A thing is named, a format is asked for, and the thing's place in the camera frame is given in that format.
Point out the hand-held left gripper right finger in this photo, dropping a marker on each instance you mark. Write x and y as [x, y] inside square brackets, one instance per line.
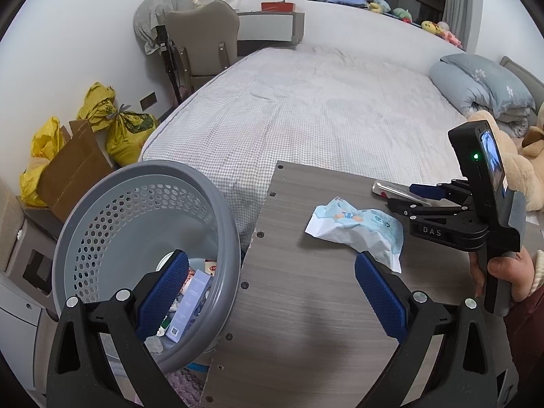
[380, 297]

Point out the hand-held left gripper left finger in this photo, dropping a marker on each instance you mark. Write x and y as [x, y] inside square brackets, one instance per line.
[163, 293]

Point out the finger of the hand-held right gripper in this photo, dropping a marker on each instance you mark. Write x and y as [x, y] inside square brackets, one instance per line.
[425, 190]
[442, 229]

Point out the purple cardboard box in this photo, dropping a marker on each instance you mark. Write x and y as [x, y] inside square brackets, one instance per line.
[191, 301]

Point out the blue white plastic wrapper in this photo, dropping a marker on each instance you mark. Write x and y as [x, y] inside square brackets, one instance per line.
[361, 225]

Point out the grey perforated plastic basket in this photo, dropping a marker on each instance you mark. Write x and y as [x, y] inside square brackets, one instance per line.
[110, 229]

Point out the person's right hand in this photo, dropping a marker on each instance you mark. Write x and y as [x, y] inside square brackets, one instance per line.
[510, 276]

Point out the beige plush toy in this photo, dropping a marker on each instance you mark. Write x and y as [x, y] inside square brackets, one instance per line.
[522, 174]

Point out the brown plush toy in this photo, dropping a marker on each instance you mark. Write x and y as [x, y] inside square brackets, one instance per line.
[533, 140]

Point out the purple fluffy rug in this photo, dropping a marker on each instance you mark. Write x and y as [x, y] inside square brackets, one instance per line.
[187, 386]

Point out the folded blue duvet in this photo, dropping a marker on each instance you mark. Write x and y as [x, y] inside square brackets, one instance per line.
[480, 85]

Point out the bed with checked sheet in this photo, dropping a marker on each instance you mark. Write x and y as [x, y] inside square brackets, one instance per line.
[318, 114]

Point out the grey white cabinet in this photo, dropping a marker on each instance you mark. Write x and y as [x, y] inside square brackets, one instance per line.
[25, 272]

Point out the grey bed headboard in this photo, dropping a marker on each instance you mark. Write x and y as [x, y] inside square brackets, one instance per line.
[522, 76]

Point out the brown cardboard box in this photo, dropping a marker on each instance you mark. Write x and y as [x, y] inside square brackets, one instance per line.
[72, 170]

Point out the pink plush toy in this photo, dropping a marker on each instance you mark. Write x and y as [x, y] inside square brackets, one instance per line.
[449, 36]

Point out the yellow bag with green print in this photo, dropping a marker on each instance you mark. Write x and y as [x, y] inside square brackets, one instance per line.
[127, 136]

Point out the cream storage box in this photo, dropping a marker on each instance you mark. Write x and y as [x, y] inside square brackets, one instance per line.
[10, 225]

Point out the yellow green plush toy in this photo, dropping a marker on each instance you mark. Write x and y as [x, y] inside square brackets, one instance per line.
[379, 6]

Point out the large yellow plastic bag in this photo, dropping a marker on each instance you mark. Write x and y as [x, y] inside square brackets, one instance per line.
[44, 144]

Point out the crumpled yellow plastic bag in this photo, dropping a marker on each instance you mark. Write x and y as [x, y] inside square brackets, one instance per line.
[95, 102]

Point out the blue cushion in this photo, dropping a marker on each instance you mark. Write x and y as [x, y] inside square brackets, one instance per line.
[346, 1]

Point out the grey white desk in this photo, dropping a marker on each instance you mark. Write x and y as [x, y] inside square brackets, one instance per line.
[265, 27]

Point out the black metal stand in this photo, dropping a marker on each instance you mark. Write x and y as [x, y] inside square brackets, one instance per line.
[170, 63]

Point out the red box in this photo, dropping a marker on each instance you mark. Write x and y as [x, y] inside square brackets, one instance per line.
[276, 7]

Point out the beige upholstered chair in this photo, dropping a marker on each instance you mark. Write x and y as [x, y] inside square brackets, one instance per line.
[199, 29]

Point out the grey cloth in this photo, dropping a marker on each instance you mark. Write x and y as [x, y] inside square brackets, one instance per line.
[153, 12]

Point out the wall socket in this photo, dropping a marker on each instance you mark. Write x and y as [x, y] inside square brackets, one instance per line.
[148, 101]

